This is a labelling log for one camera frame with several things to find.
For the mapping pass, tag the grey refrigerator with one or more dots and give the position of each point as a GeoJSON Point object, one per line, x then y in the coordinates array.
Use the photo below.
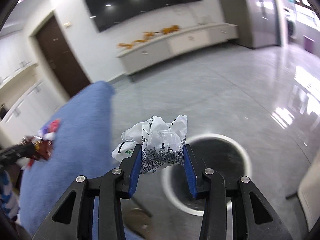
{"type": "Point", "coordinates": [260, 23]}

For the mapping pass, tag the white wall cabinets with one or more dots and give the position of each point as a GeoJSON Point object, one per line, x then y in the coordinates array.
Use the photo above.
{"type": "Point", "coordinates": [22, 66]}

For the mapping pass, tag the red snack chip bag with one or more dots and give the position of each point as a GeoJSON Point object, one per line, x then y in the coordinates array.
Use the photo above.
{"type": "Point", "coordinates": [43, 142]}

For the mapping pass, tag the blue fuzzy bed blanket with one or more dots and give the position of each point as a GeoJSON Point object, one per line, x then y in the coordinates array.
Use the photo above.
{"type": "Point", "coordinates": [82, 146]}

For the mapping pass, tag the white TV cabinet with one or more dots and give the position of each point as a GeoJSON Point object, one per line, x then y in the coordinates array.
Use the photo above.
{"type": "Point", "coordinates": [175, 44]}

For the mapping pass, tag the dark brown door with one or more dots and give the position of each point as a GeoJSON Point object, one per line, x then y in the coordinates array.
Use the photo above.
{"type": "Point", "coordinates": [60, 58]}

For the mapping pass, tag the golden dragon ornament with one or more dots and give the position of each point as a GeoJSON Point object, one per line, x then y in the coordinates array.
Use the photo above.
{"type": "Point", "coordinates": [149, 35]}

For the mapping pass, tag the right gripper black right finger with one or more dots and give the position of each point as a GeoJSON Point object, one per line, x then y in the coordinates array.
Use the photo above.
{"type": "Point", "coordinates": [253, 216]}

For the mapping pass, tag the left blue gloved hand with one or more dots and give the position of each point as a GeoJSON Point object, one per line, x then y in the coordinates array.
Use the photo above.
{"type": "Point", "coordinates": [9, 201]}

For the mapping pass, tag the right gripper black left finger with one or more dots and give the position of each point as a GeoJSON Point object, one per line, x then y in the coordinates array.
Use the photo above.
{"type": "Point", "coordinates": [72, 215]}

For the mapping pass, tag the white plastic bag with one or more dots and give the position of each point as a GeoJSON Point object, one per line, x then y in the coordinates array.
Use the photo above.
{"type": "Point", "coordinates": [161, 142]}

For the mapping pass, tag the white round trash bin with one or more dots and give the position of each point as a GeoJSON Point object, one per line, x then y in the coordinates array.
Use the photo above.
{"type": "Point", "coordinates": [220, 153]}

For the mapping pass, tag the purple stool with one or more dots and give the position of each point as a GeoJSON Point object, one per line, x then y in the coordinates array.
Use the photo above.
{"type": "Point", "coordinates": [308, 44]}

